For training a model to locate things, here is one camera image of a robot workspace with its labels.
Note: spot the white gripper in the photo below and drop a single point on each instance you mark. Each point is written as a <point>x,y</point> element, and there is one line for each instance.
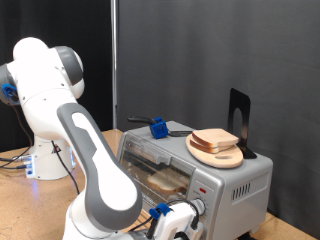
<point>176,223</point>

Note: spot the white bread slice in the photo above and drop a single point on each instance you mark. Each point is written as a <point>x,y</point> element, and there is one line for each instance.
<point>206,149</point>
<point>216,137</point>
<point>166,183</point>

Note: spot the metal spatula with blue block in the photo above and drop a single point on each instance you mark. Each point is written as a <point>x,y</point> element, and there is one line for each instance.
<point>158,128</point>

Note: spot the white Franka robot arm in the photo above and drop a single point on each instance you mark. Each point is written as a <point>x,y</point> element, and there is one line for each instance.
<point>106,190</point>

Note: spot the silver oven knob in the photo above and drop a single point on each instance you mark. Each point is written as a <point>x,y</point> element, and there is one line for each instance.
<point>201,205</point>

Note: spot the red oven indicator light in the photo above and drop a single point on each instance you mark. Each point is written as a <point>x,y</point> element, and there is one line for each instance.
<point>202,190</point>

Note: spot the silver toaster oven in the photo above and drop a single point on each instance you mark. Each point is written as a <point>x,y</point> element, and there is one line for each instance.
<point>173,146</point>

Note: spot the oval wooden cutting board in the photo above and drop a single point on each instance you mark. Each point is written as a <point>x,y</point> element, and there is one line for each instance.
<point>218,160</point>

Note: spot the black metal bookend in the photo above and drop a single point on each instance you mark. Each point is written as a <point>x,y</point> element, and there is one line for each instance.
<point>245,110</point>

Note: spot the vertical metal pole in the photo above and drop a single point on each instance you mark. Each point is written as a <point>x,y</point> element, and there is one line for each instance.
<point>114,66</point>

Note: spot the black fabric backdrop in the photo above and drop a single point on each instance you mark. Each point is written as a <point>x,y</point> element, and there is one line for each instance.
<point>96,66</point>

